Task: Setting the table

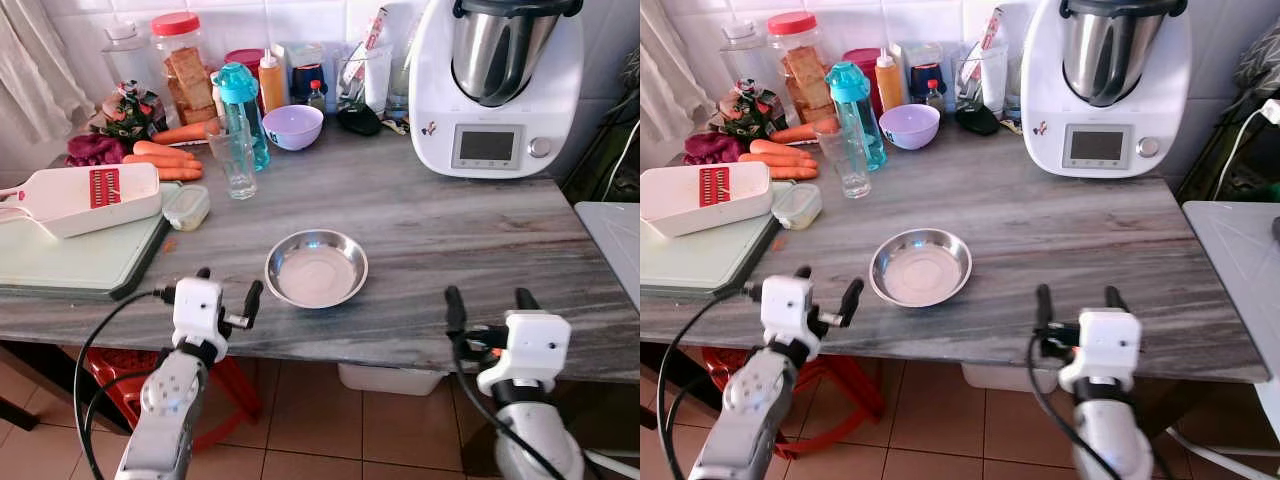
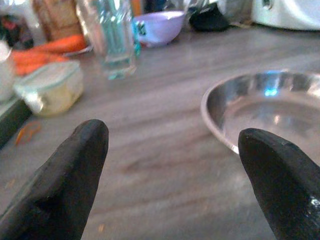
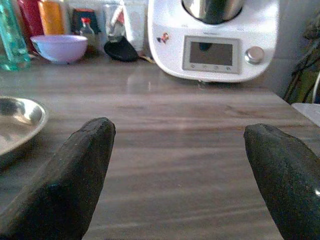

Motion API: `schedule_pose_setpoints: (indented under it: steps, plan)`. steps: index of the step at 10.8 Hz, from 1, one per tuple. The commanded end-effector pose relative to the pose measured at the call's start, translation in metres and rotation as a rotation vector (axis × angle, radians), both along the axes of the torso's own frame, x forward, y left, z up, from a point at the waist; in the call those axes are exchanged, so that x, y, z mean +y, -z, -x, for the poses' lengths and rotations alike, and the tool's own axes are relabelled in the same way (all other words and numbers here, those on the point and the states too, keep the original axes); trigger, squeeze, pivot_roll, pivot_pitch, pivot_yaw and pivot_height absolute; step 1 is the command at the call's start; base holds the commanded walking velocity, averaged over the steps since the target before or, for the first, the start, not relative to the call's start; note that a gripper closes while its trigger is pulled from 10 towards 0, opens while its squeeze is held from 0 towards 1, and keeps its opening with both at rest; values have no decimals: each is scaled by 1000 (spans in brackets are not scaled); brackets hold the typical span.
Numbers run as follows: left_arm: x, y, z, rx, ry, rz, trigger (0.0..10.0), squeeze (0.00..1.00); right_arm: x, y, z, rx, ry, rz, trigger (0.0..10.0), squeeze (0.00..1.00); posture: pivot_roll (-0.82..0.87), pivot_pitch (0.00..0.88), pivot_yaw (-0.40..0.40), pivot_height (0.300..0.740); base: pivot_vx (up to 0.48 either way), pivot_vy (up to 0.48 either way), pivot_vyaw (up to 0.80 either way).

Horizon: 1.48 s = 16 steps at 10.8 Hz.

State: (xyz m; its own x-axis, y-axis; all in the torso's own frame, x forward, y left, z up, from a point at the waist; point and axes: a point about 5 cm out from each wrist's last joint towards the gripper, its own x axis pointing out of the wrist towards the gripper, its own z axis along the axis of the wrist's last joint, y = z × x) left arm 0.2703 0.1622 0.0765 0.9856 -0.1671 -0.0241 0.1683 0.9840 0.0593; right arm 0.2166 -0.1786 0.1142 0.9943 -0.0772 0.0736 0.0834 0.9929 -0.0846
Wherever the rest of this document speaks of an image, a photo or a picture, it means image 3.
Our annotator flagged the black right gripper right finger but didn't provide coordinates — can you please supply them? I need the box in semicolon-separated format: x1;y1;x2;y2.
243;123;320;240

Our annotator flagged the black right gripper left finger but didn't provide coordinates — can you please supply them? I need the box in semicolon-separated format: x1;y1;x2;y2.
0;117;117;240

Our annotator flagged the silver metal plate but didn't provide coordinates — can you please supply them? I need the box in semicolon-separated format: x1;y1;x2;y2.
0;95;49;157

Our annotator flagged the green potted plant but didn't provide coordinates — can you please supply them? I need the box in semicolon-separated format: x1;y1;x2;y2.
284;9;320;105

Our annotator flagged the lilac plastic bowl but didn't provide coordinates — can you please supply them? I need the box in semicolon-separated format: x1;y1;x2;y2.
30;34;89;64

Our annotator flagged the black oval object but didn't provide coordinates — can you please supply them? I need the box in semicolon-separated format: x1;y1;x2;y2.
103;35;139;62

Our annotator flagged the small red-capped glass bottle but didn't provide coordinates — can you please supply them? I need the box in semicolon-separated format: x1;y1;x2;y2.
79;17;98;53

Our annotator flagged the white kitchen cooking machine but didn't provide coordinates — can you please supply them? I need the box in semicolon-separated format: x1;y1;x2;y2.
147;0;280;84

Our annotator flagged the turquoise glass bottle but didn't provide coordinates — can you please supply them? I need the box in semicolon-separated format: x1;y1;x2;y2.
0;0;32;71

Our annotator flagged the orange tall container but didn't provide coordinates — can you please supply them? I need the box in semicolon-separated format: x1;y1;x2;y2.
37;0;65;36

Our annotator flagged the red tall container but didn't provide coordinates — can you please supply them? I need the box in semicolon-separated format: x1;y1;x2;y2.
16;0;45;52

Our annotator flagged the dark box with red top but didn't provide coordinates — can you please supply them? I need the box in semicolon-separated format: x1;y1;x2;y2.
71;8;101;36

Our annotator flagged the white paper packet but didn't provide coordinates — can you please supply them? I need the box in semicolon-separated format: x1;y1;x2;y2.
122;2;150;52

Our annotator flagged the steel mixing jug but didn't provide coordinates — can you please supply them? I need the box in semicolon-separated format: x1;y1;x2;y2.
181;0;245;25

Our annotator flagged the white cable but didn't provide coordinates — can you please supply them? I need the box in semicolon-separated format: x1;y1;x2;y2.
312;71;320;104

